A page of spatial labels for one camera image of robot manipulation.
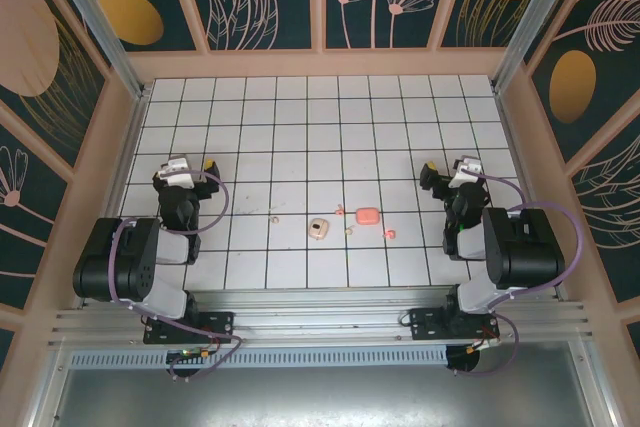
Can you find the aluminium side rail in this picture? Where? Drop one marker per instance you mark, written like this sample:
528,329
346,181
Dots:
118,197
517,147

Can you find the pink earbud charging case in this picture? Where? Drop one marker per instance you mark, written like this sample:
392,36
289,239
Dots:
367,216

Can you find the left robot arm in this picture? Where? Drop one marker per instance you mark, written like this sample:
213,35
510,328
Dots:
125,257

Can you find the beige earbud charging case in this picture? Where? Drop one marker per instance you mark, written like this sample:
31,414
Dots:
322,233

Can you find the aluminium corner post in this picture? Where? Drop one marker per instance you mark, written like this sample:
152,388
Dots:
97,17
540,17

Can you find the grey metal sheet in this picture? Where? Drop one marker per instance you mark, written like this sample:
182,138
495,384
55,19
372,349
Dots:
320,397

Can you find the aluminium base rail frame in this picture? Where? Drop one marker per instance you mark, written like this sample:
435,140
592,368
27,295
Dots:
320,317

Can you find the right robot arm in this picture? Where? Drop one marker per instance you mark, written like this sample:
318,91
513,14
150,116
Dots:
525,247

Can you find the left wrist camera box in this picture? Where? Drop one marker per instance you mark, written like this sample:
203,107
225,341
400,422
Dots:
175,167

